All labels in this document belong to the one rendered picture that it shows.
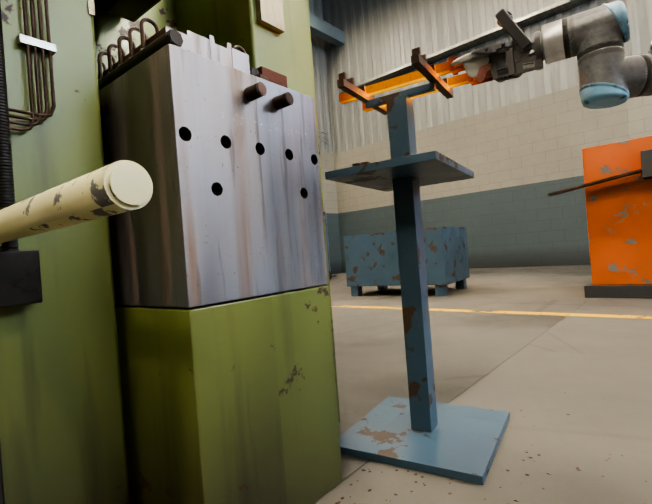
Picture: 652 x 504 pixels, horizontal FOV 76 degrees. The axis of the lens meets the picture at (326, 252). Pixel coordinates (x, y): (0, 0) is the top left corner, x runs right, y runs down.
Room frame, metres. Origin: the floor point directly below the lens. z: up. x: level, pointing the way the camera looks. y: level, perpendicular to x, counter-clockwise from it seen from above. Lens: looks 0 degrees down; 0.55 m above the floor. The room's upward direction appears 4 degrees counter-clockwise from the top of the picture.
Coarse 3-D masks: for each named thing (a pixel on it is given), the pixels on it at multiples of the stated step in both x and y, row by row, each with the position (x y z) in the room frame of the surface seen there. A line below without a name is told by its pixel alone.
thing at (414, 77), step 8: (488, 56) 1.07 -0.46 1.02; (440, 64) 1.13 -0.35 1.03; (448, 64) 1.12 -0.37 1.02; (416, 72) 1.16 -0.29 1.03; (440, 72) 1.13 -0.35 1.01; (448, 72) 1.14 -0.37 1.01; (456, 72) 1.13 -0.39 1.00; (392, 80) 1.20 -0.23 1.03; (400, 80) 1.19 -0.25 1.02; (408, 80) 1.18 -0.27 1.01; (416, 80) 1.18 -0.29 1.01; (424, 80) 1.18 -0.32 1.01; (368, 88) 1.24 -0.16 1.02; (376, 88) 1.23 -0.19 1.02; (384, 88) 1.22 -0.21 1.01; (392, 88) 1.22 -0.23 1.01; (344, 96) 1.28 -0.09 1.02; (352, 96) 1.27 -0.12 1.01
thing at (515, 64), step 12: (504, 48) 1.03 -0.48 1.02; (516, 48) 1.03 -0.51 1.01; (528, 48) 1.02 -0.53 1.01; (540, 48) 0.99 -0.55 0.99; (492, 60) 1.06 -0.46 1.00; (504, 60) 1.04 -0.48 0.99; (516, 60) 1.04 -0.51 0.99; (528, 60) 1.02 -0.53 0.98; (540, 60) 1.01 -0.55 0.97; (492, 72) 1.05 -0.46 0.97; (504, 72) 1.05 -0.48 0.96; (516, 72) 1.04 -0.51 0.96
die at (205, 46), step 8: (160, 32) 0.77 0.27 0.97; (184, 32) 0.80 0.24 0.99; (192, 32) 0.80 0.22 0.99; (152, 40) 0.79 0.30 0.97; (184, 40) 0.79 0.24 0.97; (192, 40) 0.80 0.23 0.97; (200, 40) 0.82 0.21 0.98; (208, 40) 0.83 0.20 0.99; (136, 48) 0.82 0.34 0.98; (184, 48) 0.79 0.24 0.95; (192, 48) 0.80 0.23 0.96; (200, 48) 0.82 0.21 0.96; (208, 48) 0.83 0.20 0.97; (216, 48) 0.85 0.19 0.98; (224, 48) 0.86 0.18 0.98; (232, 48) 0.88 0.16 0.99; (128, 56) 0.85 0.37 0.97; (208, 56) 0.83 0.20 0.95; (216, 56) 0.85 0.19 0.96; (224, 56) 0.86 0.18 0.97; (232, 56) 0.88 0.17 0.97; (240, 56) 0.90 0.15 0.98; (248, 56) 0.91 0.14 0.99; (232, 64) 0.88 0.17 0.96; (240, 64) 0.89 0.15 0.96; (248, 64) 0.91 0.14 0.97; (104, 72) 0.91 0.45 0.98; (248, 72) 0.91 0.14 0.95
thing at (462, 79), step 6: (486, 72) 1.18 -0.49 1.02; (450, 78) 1.23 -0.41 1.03; (456, 78) 1.22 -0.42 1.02; (462, 78) 1.21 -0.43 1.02; (468, 78) 1.19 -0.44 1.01; (474, 78) 1.20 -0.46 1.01; (486, 78) 1.17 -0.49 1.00; (492, 78) 1.18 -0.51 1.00; (450, 84) 1.23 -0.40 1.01; (456, 84) 1.23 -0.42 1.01; (462, 84) 1.23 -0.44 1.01; (474, 84) 1.22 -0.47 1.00; (420, 96) 1.30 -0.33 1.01; (366, 108) 1.38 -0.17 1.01; (372, 108) 1.38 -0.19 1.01
